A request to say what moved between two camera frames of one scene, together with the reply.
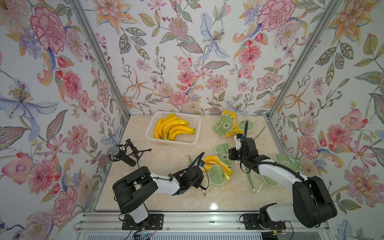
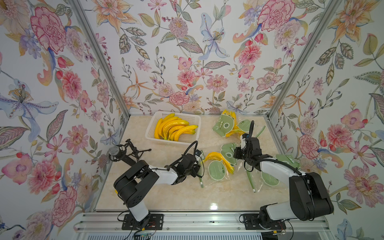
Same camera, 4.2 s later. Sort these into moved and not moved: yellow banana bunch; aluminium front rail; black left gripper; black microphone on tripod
Moved: black left gripper
Not moved: black microphone on tripod; yellow banana bunch; aluminium front rail
